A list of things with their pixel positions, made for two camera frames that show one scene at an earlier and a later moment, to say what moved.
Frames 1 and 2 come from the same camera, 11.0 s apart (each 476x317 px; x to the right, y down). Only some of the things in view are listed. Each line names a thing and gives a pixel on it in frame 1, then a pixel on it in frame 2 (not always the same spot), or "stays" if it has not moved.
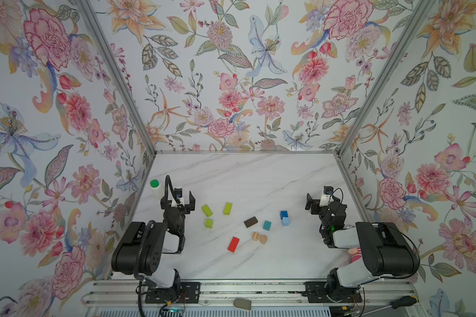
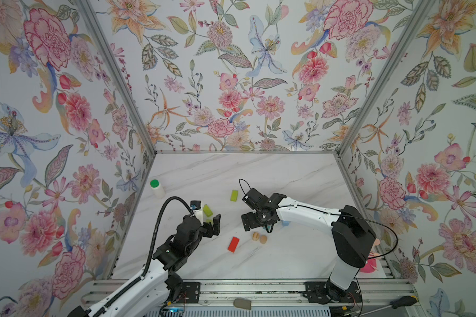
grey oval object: (242, 304) stays
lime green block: (227, 209) to (234, 195)
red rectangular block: (233, 244) stays
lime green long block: (207, 210) stays
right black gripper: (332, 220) to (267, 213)
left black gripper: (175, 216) to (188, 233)
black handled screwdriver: (396, 304) stays
